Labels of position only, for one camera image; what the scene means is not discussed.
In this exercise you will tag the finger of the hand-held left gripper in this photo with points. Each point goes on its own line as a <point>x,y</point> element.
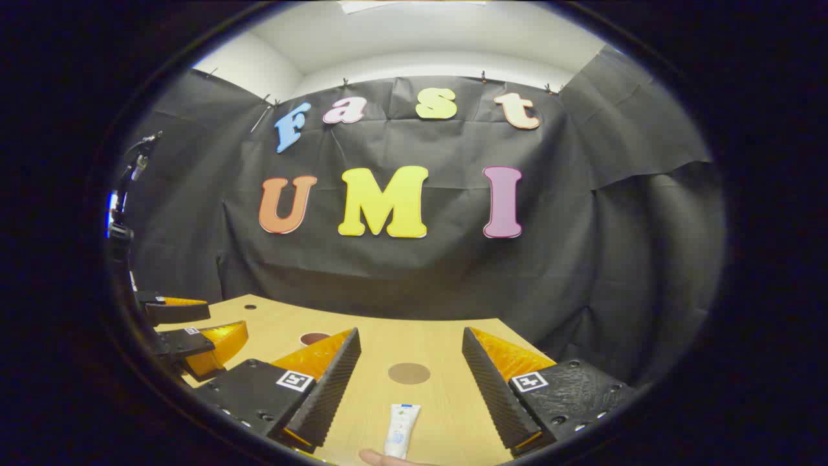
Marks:
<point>184,343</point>
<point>174,312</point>

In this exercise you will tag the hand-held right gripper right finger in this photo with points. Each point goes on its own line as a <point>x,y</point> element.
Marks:
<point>495,395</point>

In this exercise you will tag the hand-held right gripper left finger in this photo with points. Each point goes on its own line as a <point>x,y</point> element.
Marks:
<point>326,395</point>

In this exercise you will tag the beige cup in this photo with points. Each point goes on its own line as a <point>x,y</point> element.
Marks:
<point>314,338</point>

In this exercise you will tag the white toothpaste tube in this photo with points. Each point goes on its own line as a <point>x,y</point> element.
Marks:
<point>401,427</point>

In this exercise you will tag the round brown coaster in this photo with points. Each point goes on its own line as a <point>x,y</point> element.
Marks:
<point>409,373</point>

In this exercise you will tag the wooden desktop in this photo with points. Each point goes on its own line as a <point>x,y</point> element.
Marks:
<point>427,343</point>

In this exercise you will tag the black stand with clamp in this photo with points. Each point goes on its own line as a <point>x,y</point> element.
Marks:
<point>119,233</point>

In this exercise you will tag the black backdrop cloth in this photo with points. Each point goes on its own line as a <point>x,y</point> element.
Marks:
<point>420,272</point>

